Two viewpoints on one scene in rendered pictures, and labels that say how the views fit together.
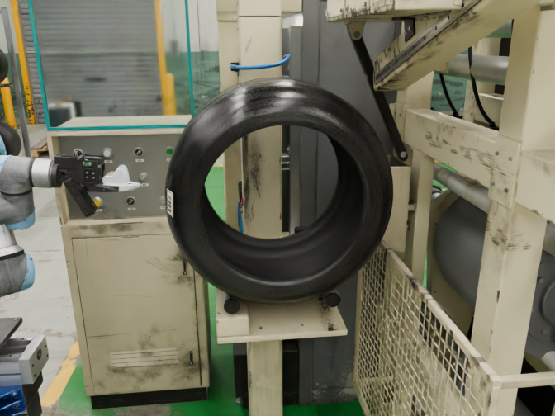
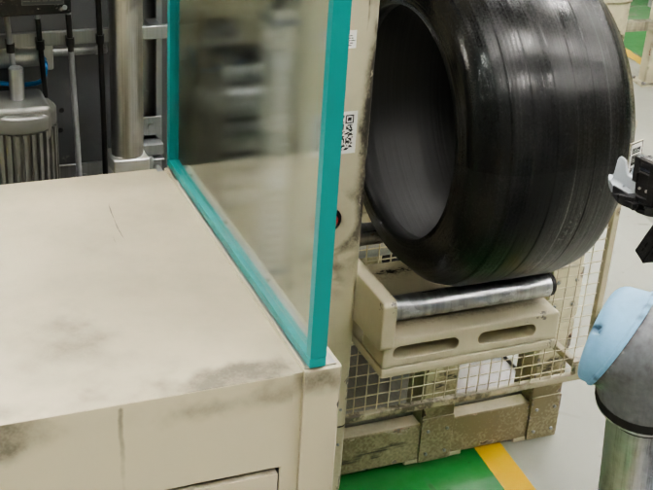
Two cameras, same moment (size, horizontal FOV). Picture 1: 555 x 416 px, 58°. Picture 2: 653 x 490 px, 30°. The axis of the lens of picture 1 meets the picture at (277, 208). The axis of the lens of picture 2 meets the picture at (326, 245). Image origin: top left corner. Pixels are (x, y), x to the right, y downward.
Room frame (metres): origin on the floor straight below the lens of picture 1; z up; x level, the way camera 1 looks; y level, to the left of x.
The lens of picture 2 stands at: (2.22, 1.90, 1.97)
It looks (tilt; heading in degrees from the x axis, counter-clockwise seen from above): 27 degrees down; 252
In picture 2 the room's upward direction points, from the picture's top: 4 degrees clockwise
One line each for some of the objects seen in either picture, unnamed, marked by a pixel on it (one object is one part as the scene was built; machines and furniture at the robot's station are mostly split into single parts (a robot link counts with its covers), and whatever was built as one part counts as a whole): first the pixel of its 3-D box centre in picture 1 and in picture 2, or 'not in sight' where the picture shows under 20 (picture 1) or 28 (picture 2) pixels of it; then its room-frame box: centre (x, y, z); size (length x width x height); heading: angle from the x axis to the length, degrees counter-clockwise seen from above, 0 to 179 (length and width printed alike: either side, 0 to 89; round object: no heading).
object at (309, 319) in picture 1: (276, 304); (426, 308); (1.40, 0.01, 0.80); 0.37 x 0.36 x 0.02; 96
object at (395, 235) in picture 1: (377, 202); not in sight; (1.66, -0.35, 1.05); 0.20 x 0.15 x 0.30; 6
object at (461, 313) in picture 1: (460, 284); not in sight; (1.89, -0.77, 0.61); 0.33 x 0.06 x 0.86; 96
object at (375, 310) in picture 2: not in sight; (345, 273); (1.58, 0.03, 0.90); 0.40 x 0.03 x 0.10; 96
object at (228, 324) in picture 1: (230, 296); (462, 328); (1.38, 0.15, 0.84); 0.36 x 0.09 x 0.06; 6
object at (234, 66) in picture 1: (259, 63); not in sight; (1.65, 0.05, 1.52); 0.19 x 0.19 x 0.06; 6
